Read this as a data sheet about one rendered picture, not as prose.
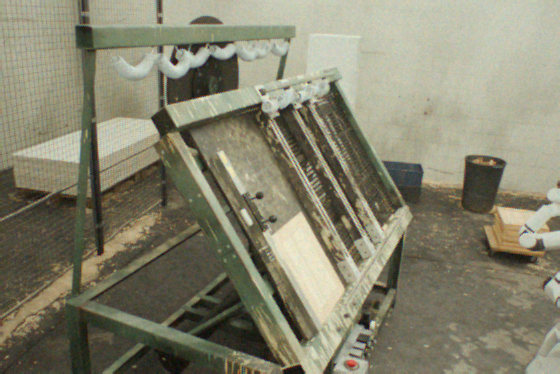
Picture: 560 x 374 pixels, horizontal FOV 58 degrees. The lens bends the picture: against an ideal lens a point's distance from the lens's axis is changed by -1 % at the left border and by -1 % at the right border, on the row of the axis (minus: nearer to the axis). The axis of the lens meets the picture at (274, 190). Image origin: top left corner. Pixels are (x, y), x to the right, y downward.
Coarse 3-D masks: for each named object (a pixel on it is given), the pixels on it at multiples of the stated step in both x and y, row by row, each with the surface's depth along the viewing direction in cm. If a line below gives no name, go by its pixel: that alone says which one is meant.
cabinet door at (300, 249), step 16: (288, 224) 258; (304, 224) 271; (288, 240) 252; (304, 240) 264; (288, 256) 246; (304, 256) 258; (320, 256) 270; (304, 272) 252; (320, 272) 264; (304, 288) 245; (320, 288) 257; (336, 288) 269; (320, 304) 251; (320, 320) 244
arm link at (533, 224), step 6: (540, 210) 259; (534, 216) 261; (540, 216) 259; (546, 216) 257; (528, 222) 262; (534, 222) 260; (540, 222) 259; (522, 228) 265; (528, 228) 262; (534, 228) 261; (522, 234) 262; (534, 234) 262
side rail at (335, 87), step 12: (336, 84) 393; (336, 96) 394; (348, 108) 393; (348, 120) 396; (360, 132) 394; (372, 156) 396; (384, 168) 399; (384, 180) 397; (396, 192) 398; (396, 204) 398
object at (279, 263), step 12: (216, 156) 232; (228, 180) 233; (240, 192) 233; (240, 204) 234; (252, 216) 233; (252, 228) 235; (264, 240) 234; (276, 252) 235; (276, 264) 235; (288, 276) 235; (288, 288) 236; (300, 288) 238; (300, 300) 235; (300, 312) 237; (312, 312) 238; (312, 324) 236
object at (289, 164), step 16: (288, 96) 271; (256, 112) 278; (272, 128) 277; (272, 144) 279; (288, 160) 278; (288, 176) 281; (304, 176) 282; (304, 192) 280; (320, 208) 282; (320, 224) 281; (336, 240) 280; (336, 256) 282; (352, 272) 281
